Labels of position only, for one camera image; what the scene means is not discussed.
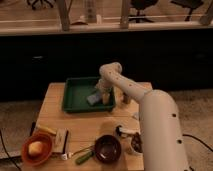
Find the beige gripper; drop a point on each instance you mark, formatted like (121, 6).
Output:
(105, 89)

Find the grey-blue sponge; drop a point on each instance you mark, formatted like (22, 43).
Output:
(94, 98)

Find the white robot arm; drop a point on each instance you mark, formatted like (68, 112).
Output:
(163, 144)

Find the green plastic tray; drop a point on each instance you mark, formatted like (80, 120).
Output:
(75, 96)

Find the grey folded cloth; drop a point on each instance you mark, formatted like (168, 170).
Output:
(136, 115)

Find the white black-tipped tool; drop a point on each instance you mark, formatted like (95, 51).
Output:
(124, 132)

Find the dark purple bowl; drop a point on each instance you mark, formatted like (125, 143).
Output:
(107, 149)

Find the wooden block with black edge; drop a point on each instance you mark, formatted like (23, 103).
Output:
(60, 141)

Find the yellow banana-like item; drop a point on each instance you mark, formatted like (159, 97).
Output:
(46, 129)

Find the white power strip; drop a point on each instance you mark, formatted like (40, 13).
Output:
(90, 11)

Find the office chair middle background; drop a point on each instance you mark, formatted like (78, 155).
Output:
(139, 6)

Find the office chair background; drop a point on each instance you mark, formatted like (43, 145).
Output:
(190, 4)
(34, 4)
(139, 6)

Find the orange bowl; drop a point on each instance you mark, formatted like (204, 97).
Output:
(46, 153)

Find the yellow round fruit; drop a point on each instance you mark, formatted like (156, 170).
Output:
(35, 148)

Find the office chair left background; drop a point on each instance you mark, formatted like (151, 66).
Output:
(34, 4)

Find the office chair right background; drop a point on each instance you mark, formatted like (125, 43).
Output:
(190, 4)

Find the green-handled fork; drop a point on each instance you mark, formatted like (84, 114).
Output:
(82, 155)

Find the wooden post middle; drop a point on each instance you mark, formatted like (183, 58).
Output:
(125, 8)

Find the wooden post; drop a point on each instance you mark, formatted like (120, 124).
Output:
(125, 8)
(63, 13)

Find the wooden post left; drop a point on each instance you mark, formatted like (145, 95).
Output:
(63, 13)

